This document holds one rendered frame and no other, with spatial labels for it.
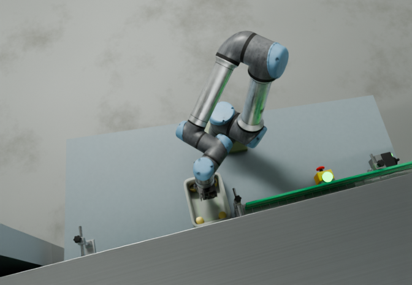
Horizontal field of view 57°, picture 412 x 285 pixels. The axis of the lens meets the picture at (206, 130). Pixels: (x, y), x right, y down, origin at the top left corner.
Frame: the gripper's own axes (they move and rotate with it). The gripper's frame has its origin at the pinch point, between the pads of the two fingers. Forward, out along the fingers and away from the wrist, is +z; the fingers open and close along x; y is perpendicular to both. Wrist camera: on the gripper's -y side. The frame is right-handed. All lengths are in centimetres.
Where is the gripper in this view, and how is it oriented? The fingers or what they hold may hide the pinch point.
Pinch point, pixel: (205, 189)
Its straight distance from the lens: 172.1
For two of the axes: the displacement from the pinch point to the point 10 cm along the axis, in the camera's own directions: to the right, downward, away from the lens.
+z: 0.4, 4.3, 9.0
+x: 9.7, -2.5, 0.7
